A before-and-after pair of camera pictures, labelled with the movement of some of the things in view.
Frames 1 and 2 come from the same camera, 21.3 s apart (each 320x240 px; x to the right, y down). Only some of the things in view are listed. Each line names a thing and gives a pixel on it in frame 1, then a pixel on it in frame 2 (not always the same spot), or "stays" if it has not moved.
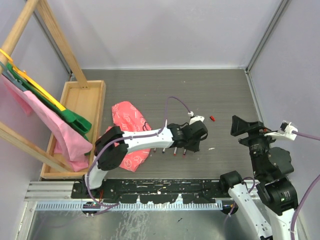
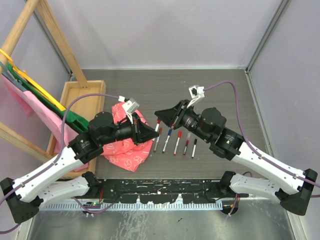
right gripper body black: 256,137 to 177,119
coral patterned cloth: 126,116 stays
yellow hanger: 24,75 stays
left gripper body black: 193,145 to 136,128
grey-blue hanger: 11,79 stays
